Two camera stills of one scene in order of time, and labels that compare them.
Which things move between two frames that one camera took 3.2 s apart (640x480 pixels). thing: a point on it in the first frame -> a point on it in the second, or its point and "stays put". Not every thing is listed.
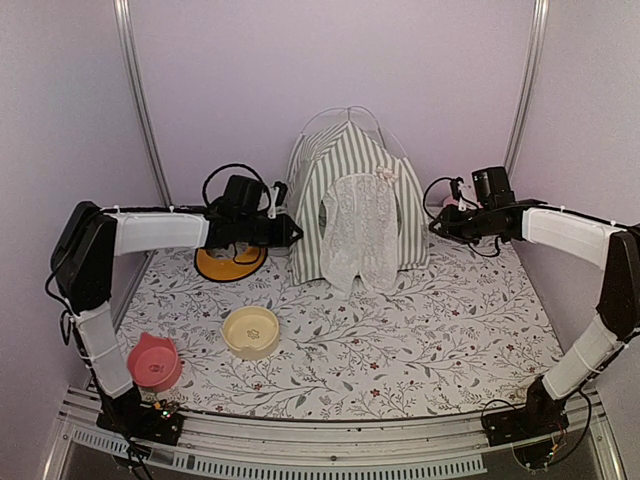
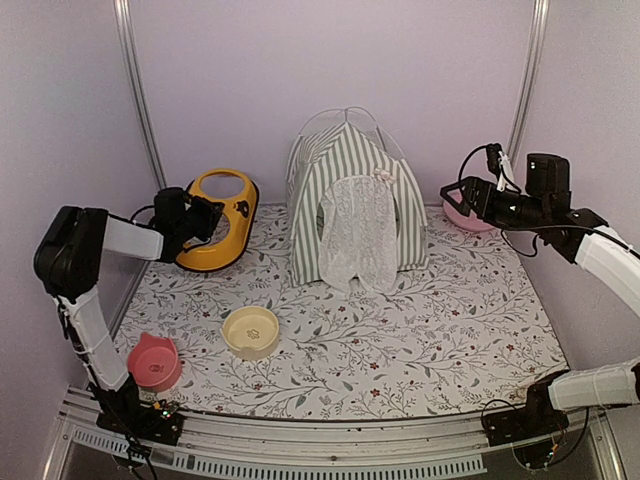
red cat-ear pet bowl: (154, 363) stays put
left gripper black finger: (287, 228) -> (206, 217)
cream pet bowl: (251, 333) stays put
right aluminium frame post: (536, 32) stays put
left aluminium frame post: (126, 34) stays put
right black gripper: (449, 227) -> (474, 185)
